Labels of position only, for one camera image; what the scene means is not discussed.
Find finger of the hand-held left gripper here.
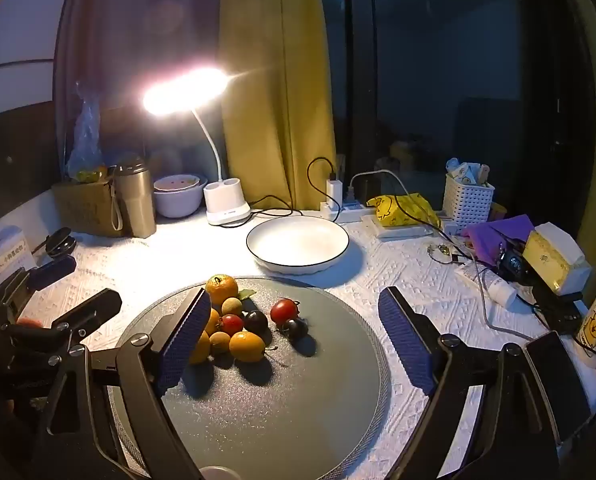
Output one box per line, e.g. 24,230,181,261
50,288,123,338
25,255,77,293

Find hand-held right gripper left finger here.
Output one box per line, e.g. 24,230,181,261
32,286,213,480

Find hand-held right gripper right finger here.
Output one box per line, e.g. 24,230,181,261
377,286,560,480

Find large orange with stem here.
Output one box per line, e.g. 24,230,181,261
206,274,239,306

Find dark purple cherry tomato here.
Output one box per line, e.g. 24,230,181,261
284,318,309,341
244,310,269,335

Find large red cherry tomato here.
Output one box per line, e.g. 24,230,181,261
270,298,299,325

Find white plate with dark rim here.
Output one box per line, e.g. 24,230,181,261
246,217,351,276

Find black round case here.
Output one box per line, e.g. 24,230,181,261
32,227,77,261

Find white labelled box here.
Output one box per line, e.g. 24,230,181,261
0,225,38,301

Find white textured tablecloth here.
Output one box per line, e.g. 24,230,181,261
0,205,596,480

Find brown paper bag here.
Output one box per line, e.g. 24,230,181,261
52,177,128,237

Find bunch of keys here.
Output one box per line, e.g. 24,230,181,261
428,244,461,263

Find steel tumbler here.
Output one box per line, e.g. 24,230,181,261
114,159,157,239

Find white tube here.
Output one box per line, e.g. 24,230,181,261
455,265,518,307

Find flat white box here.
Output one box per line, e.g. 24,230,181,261
363,212,443,240

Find round grey mat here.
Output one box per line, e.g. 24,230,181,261
108,276,391,480

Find yellow duck print packet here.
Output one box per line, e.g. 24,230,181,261
367,192,441,228

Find lilac bowl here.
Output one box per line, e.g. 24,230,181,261
153,174,209,219

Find clear plastic bag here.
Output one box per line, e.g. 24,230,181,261
66,82,109,183

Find white power strip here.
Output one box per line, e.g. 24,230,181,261
320,199,379,224

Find white desk lamp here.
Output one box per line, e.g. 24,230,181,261
142,66,253,227

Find cream bowl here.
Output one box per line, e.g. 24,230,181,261
154,174,201,192

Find white lattice basket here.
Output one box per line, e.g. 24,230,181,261
443,172,495,228

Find black device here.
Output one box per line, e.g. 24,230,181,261
530,285,584,336

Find black phone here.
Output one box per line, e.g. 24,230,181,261
524,330,593,443

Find white charger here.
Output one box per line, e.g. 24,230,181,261
326,178,345,216

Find yellow tissue box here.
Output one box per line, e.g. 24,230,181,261
522,222,593,296

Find paper packets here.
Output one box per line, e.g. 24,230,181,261
446,157,491,186

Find thin black cable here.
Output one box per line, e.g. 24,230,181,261
393,197,476,263

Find black camera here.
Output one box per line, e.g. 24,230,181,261
498,247,534,286

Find white cable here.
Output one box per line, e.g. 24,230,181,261
350,169,413,201

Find black lamp cable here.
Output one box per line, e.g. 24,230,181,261
248,156,337,221

